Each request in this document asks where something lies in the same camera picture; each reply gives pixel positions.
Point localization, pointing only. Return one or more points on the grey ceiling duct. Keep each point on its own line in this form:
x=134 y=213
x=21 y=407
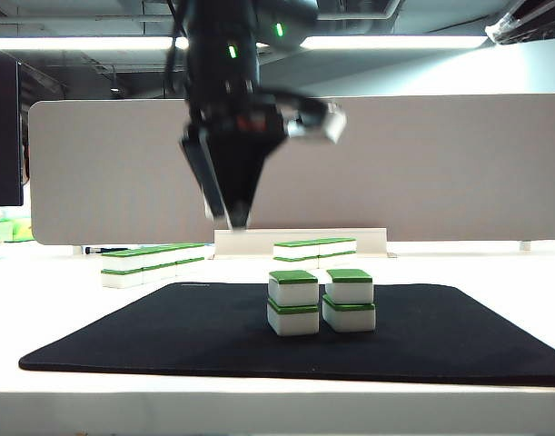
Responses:
x=359 y=9

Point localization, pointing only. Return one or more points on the black desk mat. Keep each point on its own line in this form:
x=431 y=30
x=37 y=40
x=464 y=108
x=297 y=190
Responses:
x=168 y=336

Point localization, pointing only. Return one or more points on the long ceiling light strip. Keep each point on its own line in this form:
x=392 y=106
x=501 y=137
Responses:
x=77 y=43

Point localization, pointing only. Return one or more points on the dark pen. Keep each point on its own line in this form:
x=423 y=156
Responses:
x=95 y=250

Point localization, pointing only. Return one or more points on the white divider foot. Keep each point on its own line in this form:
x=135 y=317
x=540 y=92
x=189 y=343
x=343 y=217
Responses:
x=525 y=246
x=78 y=250

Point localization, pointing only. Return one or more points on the grey-brown desk divider panel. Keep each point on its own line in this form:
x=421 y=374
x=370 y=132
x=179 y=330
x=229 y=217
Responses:
x=440 y=172

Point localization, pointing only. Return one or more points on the bright green storage box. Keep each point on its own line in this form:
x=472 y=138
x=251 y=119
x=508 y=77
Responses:
x=11 y=229

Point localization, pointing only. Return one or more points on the black computer monitor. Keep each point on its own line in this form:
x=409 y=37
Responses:
x=2 y=136

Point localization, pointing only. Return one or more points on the small round ceiling lamp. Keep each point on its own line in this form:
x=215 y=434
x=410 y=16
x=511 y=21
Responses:
x=115 y=88

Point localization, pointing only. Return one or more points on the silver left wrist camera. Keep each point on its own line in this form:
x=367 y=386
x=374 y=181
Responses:
x=322 y=122

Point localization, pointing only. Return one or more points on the green-backed white mahjong tile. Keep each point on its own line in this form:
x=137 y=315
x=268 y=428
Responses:
x=312 y=250
x=288 y=265
x=328 y=248
x=311 y=263
x=151 y=259
x=121 y=262
x=168 y=255
x=346 y=246
x=168 y=270
x=349 y=290
x=191 y=267
x=293 y=322
x=288 y=252
x=191 y=253
x=349 y=318
x=121 y=280
x=346 y=259
x=293 y=293
x=328 y=260
x=151 y=274

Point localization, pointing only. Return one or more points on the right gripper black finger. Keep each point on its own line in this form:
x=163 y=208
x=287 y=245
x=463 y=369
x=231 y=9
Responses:
x=540 y=13
x=540 y=32

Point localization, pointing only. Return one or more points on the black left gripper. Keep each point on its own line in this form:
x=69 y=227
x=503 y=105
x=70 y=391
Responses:
x=240 y=118

